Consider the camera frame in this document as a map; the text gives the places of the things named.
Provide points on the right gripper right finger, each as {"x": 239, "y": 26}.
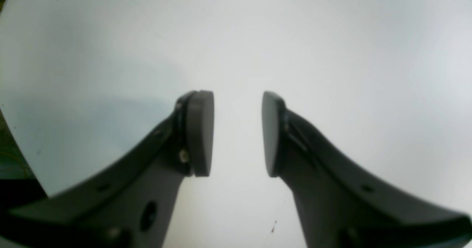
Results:
{"x": 340, "y": 204}

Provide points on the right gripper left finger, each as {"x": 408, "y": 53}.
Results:
{"x": 130, "y": 203}

